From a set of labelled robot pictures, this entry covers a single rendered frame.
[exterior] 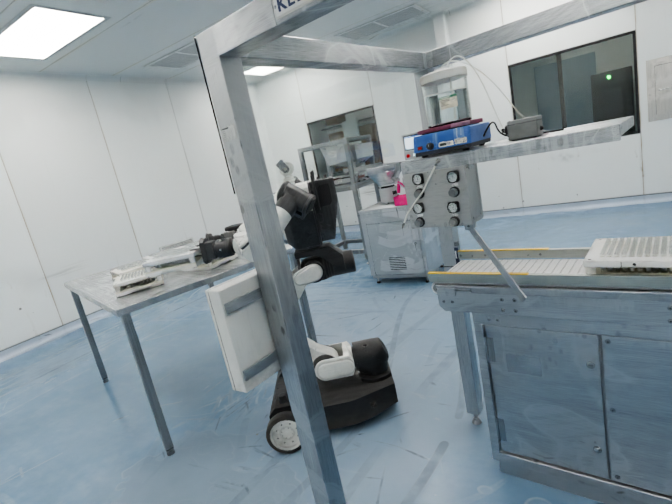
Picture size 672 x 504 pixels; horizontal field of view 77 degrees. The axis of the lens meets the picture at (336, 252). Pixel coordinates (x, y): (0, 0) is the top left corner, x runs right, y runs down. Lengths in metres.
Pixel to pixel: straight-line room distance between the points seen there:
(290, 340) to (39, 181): 5.03
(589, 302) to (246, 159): 1.04
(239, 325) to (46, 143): 5.13
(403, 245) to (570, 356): 2.67
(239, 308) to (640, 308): 1.06
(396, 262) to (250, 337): 3.19
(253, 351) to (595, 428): 1.15
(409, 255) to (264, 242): 3.15
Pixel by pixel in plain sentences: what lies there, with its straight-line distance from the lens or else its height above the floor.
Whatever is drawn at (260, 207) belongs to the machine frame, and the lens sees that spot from 0.98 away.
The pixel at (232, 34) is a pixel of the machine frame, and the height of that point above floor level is 1.58.
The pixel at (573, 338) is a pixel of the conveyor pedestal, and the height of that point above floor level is 0.61.
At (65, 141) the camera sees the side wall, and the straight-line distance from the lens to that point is 6.08.
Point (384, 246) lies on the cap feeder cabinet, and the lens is 4.13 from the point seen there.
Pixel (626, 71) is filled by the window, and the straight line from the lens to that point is 6.41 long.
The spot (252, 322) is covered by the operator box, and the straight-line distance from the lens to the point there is 1.05.
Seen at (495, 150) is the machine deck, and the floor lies 1.23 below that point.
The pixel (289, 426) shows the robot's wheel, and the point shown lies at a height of 0.13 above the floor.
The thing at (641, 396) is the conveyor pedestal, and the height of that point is 0.44.
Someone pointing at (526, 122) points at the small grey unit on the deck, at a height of 1.29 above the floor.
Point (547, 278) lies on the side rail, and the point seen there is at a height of 0.83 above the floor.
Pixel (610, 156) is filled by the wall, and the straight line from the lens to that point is 6.44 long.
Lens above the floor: 1.30
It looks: 12 degrees down
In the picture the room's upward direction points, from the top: 12 degrees counter-clockwise
